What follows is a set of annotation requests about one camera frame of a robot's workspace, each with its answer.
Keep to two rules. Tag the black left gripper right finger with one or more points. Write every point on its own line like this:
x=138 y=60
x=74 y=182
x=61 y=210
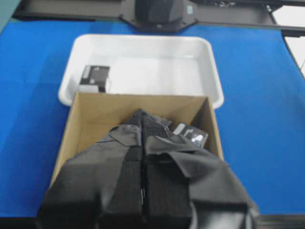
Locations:
x=188 y=187

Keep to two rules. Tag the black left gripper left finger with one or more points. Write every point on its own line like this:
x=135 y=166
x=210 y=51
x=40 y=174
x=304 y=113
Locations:
x=99 y=188

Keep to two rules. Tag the black white Dynamixel box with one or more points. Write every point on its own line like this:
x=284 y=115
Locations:
x=95 y=79

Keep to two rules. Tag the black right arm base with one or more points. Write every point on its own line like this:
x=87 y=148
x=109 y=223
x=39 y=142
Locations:
x=166 y=16

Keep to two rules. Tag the black Dynamixel box top right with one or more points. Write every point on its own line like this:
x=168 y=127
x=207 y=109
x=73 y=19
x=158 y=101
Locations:
x=195 y=135

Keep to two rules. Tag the brown cardboard box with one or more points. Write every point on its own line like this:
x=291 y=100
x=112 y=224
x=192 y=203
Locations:
x=92 y=116

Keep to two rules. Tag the blue table cloth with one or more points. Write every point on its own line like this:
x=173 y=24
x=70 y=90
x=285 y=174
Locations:
x=261 y=122

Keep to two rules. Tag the white plastic tray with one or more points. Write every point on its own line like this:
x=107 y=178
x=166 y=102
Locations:
x=145 y=65

